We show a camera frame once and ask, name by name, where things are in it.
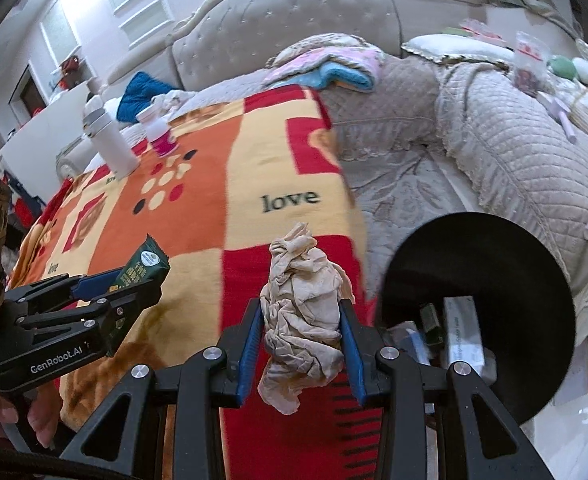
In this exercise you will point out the white frilled pillow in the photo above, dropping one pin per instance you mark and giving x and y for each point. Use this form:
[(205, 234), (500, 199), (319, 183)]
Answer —
[(448, 45)]

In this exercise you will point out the green and white box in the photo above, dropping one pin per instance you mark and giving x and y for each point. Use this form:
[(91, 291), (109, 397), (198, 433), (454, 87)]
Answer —
[(431, 322)]

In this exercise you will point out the white thermos bottle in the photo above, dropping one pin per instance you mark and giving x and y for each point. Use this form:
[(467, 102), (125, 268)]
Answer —
[(111, 145)]

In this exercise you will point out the red orange printed blanket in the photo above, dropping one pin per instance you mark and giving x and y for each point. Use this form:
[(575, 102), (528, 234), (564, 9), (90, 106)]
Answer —
[(254, 160)]

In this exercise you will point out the black trash bin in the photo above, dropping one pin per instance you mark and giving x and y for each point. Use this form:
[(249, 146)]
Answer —
[(473, 260)]

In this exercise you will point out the white cabinet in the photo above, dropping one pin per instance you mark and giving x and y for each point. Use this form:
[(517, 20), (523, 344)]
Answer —
[(39, 130)]

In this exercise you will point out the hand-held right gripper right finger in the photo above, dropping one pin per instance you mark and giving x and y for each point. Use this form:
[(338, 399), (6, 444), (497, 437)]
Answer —
[(352, 360)]

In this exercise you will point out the pink and blue folded blanket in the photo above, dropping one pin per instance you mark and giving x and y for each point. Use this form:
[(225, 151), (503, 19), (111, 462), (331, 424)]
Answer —
[(324, 60)]

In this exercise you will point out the long white box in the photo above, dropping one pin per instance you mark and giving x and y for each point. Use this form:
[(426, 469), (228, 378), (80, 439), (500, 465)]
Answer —
[(461, 330)]

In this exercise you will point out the beige tissue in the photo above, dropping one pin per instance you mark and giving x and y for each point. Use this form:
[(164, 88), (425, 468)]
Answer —
[(299, 320)]

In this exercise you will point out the blue jacket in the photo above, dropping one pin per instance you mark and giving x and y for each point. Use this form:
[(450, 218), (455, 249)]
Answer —
[(144, 90)]

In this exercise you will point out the beige tufted sofa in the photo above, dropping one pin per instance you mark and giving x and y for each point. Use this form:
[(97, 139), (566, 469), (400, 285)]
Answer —
[(284, 25)]

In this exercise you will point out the beige crumpled garment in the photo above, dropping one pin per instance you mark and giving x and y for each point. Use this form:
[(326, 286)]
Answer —
[(174, 100)]

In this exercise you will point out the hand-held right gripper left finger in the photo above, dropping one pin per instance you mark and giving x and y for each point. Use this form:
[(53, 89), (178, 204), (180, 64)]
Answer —
[(250, 355)]

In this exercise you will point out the person's left hand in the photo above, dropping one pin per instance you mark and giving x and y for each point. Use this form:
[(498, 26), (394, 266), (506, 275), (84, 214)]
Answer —
[(41, 422)]

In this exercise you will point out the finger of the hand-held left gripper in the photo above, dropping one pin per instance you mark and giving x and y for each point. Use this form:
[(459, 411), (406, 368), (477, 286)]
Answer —
[(134, 300), (96, 282)]

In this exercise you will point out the beige quilted sofa cover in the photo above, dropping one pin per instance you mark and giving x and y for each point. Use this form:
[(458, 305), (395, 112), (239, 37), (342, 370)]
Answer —
[(513, 150)]

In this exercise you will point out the white pill bottle pink label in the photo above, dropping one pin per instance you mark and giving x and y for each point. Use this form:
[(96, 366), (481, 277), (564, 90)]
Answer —
[(161, 140)]

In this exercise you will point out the pale pink tube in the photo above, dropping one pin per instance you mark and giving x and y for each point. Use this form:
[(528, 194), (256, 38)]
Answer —
[(566, 122)]

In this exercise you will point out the teal tissue pack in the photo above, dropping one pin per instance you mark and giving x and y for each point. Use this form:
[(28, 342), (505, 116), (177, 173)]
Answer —
[(406, 342)]

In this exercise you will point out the green plush toy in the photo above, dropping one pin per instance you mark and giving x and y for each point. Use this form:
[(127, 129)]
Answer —
[(559, 66)]

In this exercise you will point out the green snack packet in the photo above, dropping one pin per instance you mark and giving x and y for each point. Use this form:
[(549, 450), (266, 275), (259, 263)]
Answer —
[(146, 265)]

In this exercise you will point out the clear plastic bag red label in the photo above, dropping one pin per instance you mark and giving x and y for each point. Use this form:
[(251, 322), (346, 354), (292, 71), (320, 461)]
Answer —
[(528, 60)]

